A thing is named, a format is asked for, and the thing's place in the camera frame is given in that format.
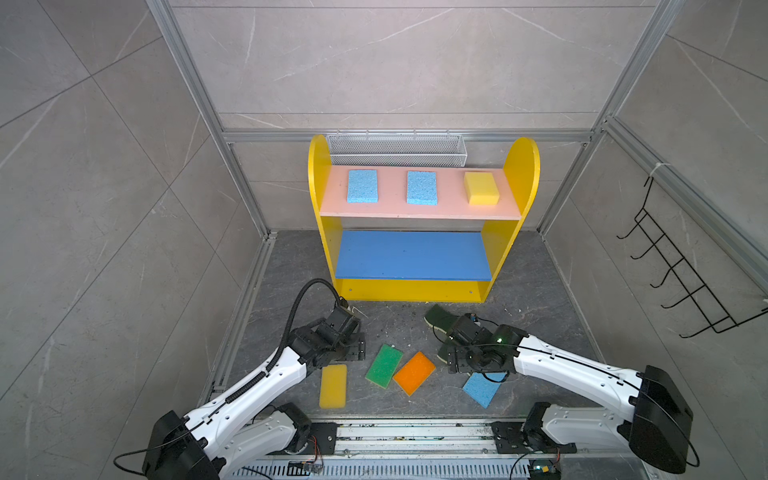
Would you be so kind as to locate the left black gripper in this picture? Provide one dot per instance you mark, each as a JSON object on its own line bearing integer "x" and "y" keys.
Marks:
{"x": 358, "y": 346}

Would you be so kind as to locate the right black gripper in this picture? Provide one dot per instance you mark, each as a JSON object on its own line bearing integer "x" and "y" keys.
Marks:
{"x": 459, "y": 364}

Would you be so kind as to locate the bright green sponge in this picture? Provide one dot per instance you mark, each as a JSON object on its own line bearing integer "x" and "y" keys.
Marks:
{"x": 384, "y": 366}

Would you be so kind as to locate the blue sponge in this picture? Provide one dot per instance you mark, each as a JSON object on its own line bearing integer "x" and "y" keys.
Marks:
{"x": 422, "y": 188}
{"x": 482, "y": 387}
{"x": 362, "y": 186}

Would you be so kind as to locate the yellow sponge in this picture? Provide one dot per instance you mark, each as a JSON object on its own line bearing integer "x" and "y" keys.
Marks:
{"x": 333, "y": 387}
{"x": 481, "y": 188}

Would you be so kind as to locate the dark green sponge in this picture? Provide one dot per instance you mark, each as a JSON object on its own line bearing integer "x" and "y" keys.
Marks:
{"x": 440, "y": 319}
{"x": 444, "y": 354}

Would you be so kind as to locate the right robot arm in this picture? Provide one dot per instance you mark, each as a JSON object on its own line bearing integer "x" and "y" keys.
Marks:
{"x": 641, "y": 411}

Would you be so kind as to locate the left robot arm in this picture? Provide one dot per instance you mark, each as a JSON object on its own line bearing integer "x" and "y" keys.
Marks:
{"x": 224, "y": 435}

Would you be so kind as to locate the yellow shelf pink blue boards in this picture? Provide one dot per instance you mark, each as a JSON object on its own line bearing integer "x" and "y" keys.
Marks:
{"x": 420, "y": 266}

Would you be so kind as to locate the orange sponge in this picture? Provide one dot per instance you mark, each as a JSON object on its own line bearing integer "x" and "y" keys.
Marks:
{"x": 414, "y": 373}

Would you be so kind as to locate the metal mesh basket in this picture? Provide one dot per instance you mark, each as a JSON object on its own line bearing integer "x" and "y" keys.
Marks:
{"x": 398, "y": 150}

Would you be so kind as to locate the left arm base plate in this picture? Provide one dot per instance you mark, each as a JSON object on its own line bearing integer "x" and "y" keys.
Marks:
{"x": 322, "y": 439}

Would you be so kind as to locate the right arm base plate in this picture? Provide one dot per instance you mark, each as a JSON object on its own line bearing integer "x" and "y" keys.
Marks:
{"x": 518, "y": 437}

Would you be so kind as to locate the aluminium mounting rail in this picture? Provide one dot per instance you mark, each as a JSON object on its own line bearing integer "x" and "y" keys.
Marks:
{"x": 464, "y": 449}

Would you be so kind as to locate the black wire hook rack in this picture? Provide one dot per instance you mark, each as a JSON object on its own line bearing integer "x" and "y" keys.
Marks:
{"x": 696, "y": 291}

